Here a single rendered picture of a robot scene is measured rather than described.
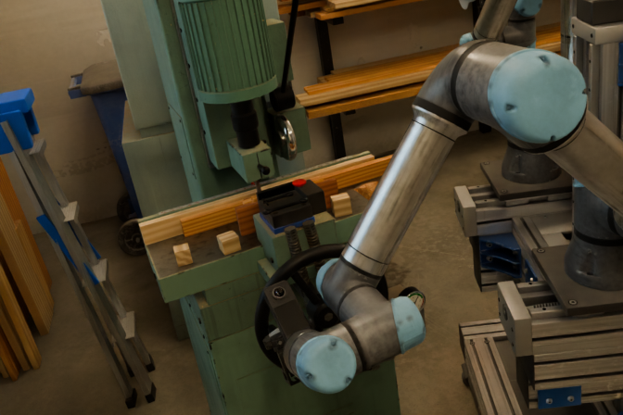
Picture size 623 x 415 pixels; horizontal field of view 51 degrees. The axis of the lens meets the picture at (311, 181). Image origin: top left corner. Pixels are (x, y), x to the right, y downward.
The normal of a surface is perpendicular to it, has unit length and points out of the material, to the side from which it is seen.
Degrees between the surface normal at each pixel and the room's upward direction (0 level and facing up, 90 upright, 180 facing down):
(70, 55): 90
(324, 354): 62
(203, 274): 90
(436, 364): 0
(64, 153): 90
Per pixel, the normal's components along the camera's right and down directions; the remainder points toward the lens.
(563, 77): 0.24, 0.29
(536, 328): -0.02, 0.40
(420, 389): -0.15, -0.91
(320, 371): 0.22, -0.14
